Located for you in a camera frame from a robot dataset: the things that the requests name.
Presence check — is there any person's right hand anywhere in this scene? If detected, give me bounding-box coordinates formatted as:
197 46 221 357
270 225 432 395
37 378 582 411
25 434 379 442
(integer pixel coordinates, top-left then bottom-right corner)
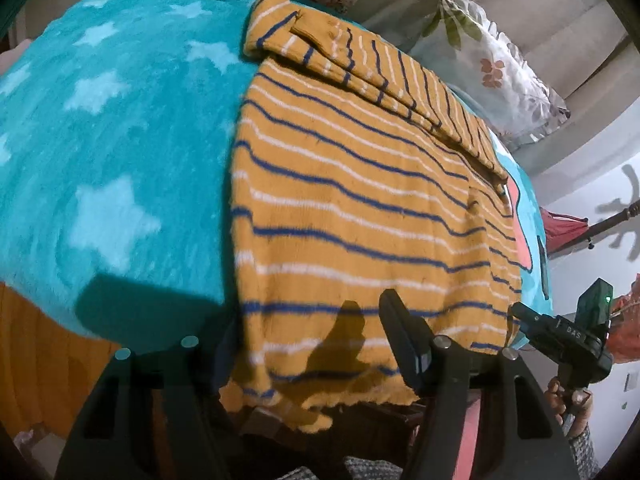
545 377 594 437

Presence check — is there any white floral satin pillow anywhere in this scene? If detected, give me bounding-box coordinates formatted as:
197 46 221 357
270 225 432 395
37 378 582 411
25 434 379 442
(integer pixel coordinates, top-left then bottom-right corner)
407 0 572 148

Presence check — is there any teal star print blanket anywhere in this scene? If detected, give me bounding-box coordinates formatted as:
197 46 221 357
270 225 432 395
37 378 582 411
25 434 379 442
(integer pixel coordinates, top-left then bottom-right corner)
0 0 553 356

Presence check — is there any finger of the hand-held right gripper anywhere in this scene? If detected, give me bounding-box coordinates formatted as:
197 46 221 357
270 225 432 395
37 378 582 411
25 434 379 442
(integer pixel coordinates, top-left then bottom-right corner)
509 301 557 347

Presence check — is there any beige upholstered headboard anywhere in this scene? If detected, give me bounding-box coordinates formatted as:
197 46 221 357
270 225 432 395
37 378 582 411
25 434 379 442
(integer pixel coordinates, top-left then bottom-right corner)
345 0 632 191

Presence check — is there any grey knit garment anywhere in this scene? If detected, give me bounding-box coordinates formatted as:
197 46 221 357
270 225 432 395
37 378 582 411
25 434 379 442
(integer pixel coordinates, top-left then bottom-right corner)
277 455 406 480

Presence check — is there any mustard striped knit sweater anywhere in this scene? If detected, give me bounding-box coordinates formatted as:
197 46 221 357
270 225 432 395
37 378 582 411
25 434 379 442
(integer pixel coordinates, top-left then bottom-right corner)
217 0 523 433

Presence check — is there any dark wooden coat rack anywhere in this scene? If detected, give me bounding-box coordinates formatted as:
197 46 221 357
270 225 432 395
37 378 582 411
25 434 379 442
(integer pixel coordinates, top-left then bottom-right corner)
586 199 640 250

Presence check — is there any person's right forearm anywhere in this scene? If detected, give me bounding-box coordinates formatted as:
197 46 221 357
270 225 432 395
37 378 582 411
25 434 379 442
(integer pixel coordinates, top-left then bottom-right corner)
569 425 602 480

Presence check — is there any plain red cloth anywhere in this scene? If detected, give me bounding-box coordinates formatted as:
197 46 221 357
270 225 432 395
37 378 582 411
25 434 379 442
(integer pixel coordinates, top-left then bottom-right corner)
541 206 589 257

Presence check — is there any red patterned cloth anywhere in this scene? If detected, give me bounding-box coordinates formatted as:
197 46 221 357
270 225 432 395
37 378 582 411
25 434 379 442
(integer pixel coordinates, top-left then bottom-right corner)
607 275 640 363

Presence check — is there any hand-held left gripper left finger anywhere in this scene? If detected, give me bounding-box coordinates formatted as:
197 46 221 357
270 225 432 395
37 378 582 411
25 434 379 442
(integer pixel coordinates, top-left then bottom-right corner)
54 310 243 480

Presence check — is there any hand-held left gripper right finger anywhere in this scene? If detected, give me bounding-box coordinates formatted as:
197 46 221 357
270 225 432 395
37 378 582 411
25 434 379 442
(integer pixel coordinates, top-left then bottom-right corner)
379 288 584 480

